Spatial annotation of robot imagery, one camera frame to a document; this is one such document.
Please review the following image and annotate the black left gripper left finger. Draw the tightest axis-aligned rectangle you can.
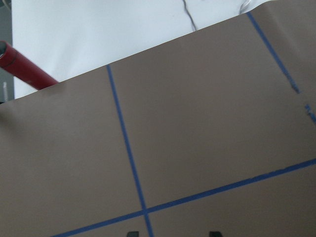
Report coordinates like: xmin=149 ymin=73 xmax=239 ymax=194
xmin=126 ymin=231 xmax=139 ymax=237

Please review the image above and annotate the red cylinder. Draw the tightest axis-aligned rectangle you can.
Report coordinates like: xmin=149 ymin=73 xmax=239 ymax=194
xmin=0 ymin=40 xmax=58 ymax=90

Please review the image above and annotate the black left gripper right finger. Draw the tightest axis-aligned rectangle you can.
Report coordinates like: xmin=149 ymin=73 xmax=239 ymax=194
xmin=209 ymin=231 xmax=221 ymax=237

